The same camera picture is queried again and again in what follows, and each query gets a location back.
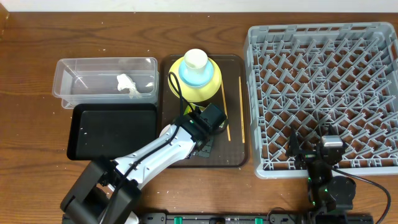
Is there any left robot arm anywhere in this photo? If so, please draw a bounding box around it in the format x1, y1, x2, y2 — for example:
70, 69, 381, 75
60, 104, 228, 223

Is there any black plastic tray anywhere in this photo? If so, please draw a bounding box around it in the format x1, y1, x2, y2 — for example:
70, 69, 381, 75
67, 103, 157, 161

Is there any cream white cup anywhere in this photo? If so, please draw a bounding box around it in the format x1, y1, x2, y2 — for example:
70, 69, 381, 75
183, 49, 208, 78

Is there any yellow plate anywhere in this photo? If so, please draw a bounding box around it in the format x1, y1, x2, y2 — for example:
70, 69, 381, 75
167, 56, 223, 103

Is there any light blue bowl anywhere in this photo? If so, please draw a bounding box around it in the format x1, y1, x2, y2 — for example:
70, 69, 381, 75
178, 59, 214, 88

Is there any green orange snack wrapper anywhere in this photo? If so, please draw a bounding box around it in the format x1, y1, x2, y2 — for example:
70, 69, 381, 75
184, 104, 206, 121

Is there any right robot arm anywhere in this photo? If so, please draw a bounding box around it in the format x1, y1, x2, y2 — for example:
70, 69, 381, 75
285, 126, 356, 223

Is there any white tissue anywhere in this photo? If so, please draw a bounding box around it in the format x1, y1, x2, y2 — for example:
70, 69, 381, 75
116, 73, 141, 98

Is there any clear plastic bin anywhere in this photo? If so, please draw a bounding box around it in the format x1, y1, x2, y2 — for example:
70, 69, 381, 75
52, 57, 159, 109

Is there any right wooden chopstick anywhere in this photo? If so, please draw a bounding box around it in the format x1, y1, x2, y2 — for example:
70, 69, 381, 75
238, 76, 246, 144

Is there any grey plastic dishwasher rack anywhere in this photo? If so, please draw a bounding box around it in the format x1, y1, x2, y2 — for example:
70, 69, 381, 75
244, 22, 397, 179

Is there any dark brown serving tray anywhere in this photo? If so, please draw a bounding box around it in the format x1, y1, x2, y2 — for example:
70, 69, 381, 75
157, 55, 249, 168

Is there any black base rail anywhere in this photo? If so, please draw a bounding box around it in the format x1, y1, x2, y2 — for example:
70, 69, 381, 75
126, 213, 374, 224

